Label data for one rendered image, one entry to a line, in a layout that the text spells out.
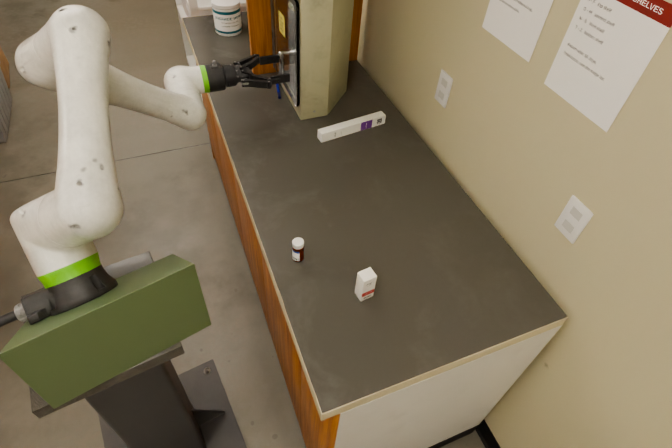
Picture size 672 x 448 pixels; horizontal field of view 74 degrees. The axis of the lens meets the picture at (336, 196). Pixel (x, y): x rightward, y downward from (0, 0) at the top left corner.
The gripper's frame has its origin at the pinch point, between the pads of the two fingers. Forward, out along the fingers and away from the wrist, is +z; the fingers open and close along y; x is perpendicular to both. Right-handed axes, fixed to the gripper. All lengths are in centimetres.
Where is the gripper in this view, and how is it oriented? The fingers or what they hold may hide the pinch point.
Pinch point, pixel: (280, 67)
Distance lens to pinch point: 168.2
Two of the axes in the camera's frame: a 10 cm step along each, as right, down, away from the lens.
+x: -0.6, 7.0, 7.1
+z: 9.3, -2.3, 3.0
